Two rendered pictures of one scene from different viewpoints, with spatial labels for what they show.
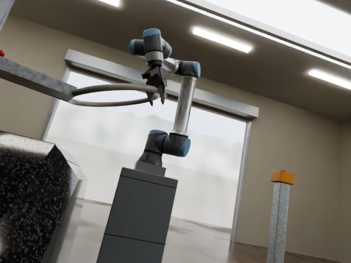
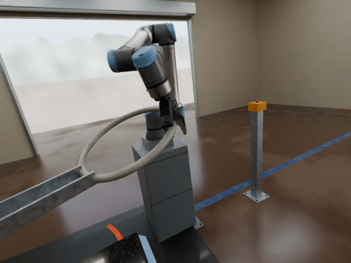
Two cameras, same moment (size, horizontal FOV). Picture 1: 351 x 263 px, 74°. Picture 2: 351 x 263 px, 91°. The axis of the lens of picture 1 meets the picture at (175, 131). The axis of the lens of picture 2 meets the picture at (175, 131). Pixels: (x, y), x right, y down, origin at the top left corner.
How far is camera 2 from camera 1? 0.81 m
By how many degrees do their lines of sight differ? 34
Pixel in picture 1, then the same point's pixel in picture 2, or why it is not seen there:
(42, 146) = not seen: outside the picture
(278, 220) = (257, 138)
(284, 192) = (260, 118)
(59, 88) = (79, 190)
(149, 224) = (178, 183)
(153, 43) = (156, 74)
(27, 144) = not seen: outside the picture
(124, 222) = (161, 192)
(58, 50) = not seen: outside the picture
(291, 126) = (222, 12)
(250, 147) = (195, 44)
